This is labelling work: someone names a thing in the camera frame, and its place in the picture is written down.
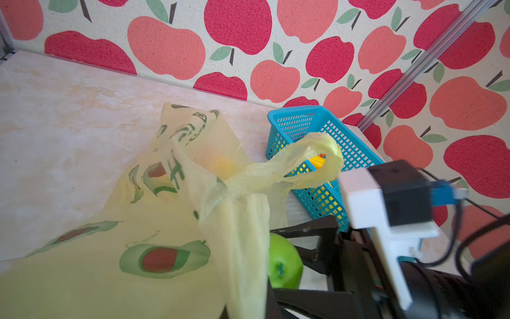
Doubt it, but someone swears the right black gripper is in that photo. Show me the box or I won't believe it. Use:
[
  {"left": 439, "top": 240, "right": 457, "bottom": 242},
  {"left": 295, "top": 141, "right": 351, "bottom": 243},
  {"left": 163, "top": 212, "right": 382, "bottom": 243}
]
[{"left": 265, "top": 215, "right": 402, "bottom": 319}]

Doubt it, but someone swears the green apple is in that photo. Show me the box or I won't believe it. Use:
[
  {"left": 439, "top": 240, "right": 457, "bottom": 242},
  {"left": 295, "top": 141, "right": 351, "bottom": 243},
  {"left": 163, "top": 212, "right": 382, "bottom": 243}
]
[{"left": 268, "top": 233, "right": 304, "bottom": 289}]

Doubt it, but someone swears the turquoise plastic basket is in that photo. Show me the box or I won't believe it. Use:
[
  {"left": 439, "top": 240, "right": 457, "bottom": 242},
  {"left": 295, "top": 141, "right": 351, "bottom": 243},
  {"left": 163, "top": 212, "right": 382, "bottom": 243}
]
[{"left": 265, "top": 105, "right": 386, "bottom": 233}]

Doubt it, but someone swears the yellow banana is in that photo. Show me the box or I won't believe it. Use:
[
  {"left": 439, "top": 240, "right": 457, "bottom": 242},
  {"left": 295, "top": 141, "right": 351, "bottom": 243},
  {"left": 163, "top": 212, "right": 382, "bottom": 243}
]
[{"left": 308, "top": 154, "right": 326, "bottom": 170}]

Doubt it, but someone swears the yellow plastic bag with fruit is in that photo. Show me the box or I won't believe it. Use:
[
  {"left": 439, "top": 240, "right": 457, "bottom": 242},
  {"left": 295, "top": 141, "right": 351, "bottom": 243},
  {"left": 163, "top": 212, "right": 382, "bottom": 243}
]
[{"left": 1, "top": 103, "right": 344, "bottom": 318}]

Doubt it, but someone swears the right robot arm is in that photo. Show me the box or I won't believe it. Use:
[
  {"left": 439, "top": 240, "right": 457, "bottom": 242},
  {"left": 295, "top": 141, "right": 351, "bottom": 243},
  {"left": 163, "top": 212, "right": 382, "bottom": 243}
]
[{"left": 266, "top": 216, "right": 509, "bottom": 318}]

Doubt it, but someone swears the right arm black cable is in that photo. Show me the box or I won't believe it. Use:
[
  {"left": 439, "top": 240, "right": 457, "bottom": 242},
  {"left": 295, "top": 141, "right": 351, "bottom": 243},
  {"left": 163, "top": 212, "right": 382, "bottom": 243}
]
[{"left": 414, "top": 167, "right": 510, "bottom": 280}]

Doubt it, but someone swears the right aluminium frame post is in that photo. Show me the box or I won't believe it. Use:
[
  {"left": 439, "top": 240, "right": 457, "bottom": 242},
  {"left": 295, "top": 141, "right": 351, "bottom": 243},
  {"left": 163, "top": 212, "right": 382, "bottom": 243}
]
[{"left": 357, "top": 0, "right": 500, "bottom": 132}]

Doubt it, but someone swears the aluminium frame post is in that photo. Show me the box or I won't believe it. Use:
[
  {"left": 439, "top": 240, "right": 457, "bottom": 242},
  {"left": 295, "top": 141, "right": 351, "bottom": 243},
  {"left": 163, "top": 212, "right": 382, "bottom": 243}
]
[
  {"left": 357, "top": 0, "right": 500, "bottom": 132},
  {"left": 0, "top": 14, "right": 16, "bottom": 64}
]

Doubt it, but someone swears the left aluminium frame post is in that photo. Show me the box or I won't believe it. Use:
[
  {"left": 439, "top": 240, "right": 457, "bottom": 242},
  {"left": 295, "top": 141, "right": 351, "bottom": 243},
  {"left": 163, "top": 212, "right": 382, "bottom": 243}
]
[{"left": 0, "top": 14, "right": 16, "bottom": 64}]

